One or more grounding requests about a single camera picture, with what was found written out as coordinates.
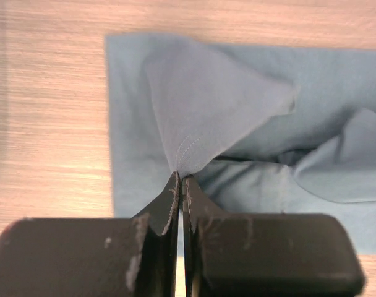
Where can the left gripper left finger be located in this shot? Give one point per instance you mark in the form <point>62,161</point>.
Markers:
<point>94,256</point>

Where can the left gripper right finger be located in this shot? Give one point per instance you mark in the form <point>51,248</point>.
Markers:
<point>264,254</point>

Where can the blue-grey t-shirt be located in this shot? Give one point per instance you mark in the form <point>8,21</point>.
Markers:
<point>261,128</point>

